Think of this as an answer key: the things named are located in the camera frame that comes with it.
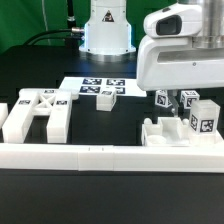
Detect white chair back frame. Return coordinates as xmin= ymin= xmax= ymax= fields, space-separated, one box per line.
xmin=2 ymin=88 xmax=79 ymax=143

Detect black cables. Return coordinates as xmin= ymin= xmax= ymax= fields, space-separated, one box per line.
xmin=23 ymin=27 xmax=86 ymax=46

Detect white chair seat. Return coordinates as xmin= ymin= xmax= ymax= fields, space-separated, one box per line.
xmin=141 ymin=117 xmax=199 ymax=147

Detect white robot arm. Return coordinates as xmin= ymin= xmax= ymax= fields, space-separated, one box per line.
xmin=79 ymin=0 xmax=224 ymax=95

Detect white block at left edge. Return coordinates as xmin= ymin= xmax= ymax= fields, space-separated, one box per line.
xmin=0 ymin=103 xmax=8 ymax=129

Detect white marker sheet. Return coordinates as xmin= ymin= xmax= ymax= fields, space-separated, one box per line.
xmin=60 ymin=77 xmax=146 ymax=97

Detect white U-shaped fence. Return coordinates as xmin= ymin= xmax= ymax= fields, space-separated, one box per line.
xmin=0 ymin=143 xmax=224 ymax=173

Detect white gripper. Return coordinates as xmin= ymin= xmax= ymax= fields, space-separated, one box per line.
xmin=136 ymin=3 xmax=224 ymax=117

